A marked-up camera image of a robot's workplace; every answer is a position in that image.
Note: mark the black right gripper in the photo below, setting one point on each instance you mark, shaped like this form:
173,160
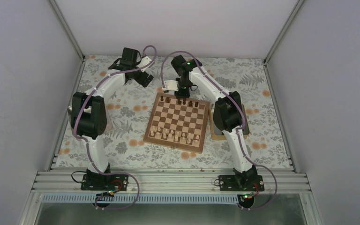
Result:
184,94

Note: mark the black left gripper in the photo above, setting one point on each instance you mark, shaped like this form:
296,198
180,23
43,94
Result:
141,80

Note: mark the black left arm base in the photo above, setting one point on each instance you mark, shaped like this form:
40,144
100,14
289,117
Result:
97,182

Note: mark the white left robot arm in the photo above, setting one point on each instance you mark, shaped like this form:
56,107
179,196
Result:
114,78

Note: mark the metal tin under left arm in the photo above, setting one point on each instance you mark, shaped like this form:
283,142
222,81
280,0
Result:
94,121

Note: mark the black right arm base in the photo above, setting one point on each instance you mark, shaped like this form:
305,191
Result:
229,183

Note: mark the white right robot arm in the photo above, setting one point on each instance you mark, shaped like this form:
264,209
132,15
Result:
227,115

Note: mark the wooden chessboard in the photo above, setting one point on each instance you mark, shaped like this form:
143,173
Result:
175,119

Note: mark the yellow metal tin box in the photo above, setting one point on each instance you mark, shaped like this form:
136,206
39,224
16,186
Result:
217,134

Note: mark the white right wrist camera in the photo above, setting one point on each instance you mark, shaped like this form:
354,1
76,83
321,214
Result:
170,85

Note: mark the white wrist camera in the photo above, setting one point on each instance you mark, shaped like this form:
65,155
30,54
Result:
144,62
170,85

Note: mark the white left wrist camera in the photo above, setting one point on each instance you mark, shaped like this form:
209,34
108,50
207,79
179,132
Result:
144,62

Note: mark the aluminium rail frame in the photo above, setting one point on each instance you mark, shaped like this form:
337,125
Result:
192,181

